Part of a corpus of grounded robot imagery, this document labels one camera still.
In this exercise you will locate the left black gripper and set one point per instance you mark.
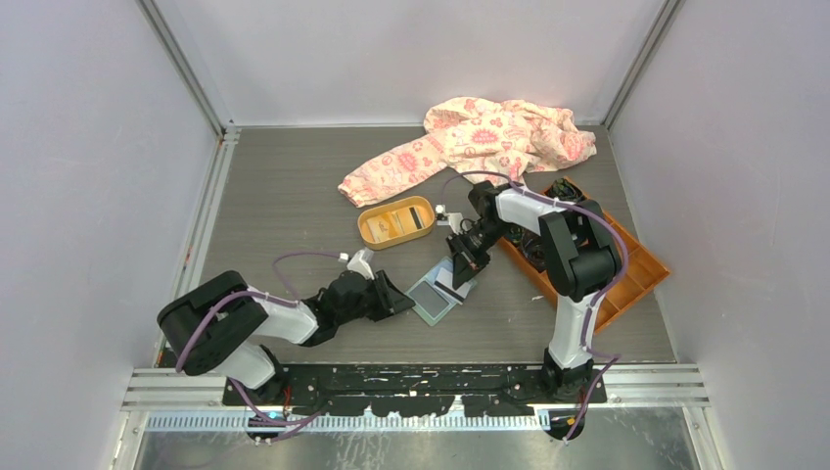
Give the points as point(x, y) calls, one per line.
point(391, 300)

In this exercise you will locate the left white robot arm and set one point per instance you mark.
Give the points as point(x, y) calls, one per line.
point(211, 329)

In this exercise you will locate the aluminium frame rail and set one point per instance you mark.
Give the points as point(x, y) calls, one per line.
point(167, 21)

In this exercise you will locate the rolled dark tie back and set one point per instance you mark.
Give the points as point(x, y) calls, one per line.
point(564, 190)

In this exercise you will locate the green card holder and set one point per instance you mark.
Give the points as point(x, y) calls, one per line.
point(429, 277)

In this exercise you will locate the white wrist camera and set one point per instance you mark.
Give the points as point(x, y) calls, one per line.
point(453, 220)
point(359, 262)

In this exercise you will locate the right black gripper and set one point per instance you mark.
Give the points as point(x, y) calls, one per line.
point(467, 264)

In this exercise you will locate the rolled dark tie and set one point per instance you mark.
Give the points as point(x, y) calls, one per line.
point(530, 247)
point(564, 190)

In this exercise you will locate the orange compartment organizer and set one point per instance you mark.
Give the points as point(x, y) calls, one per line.
point(644, 273)

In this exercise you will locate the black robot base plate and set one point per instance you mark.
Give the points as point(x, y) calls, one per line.
point(412, 390)

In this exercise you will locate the pink patterned garment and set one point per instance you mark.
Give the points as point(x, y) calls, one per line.
point(478, 138)

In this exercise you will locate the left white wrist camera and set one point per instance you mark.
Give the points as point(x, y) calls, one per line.
point(359, 262)

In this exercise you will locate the gold card black stripe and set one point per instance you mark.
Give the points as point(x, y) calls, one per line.
point(409, 220)

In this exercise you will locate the yellow oval tray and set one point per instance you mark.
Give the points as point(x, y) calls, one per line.
point(426, 211)

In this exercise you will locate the rolled dark tie front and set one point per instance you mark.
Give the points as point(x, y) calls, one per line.
point(530, 247)

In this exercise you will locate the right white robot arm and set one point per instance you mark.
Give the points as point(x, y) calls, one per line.
point(582, 262)

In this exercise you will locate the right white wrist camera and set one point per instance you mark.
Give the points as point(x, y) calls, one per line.
point(453, 220)

